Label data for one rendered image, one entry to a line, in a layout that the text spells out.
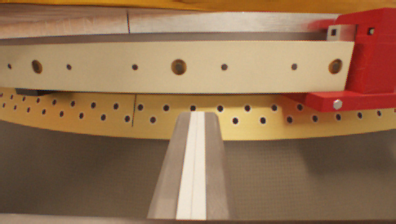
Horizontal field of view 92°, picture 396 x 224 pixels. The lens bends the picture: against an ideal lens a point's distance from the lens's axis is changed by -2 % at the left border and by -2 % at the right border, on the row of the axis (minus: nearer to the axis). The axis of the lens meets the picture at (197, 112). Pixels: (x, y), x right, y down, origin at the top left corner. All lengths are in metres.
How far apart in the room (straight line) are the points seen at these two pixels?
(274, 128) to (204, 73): 0.11
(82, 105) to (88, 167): 0.08
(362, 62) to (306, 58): 0.05
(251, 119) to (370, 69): 0.12
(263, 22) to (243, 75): 0.07
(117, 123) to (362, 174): 0.30
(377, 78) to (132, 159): 0.26
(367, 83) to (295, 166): 0.11
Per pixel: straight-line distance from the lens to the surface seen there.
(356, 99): 0.23
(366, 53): 0.24
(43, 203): 0.33
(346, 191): 0.30
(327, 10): 0.32
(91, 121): 0.28
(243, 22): 0.23
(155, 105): 0.24
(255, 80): 0.19
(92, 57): 0.22
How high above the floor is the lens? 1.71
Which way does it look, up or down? 19 degrees down
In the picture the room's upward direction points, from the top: straight up
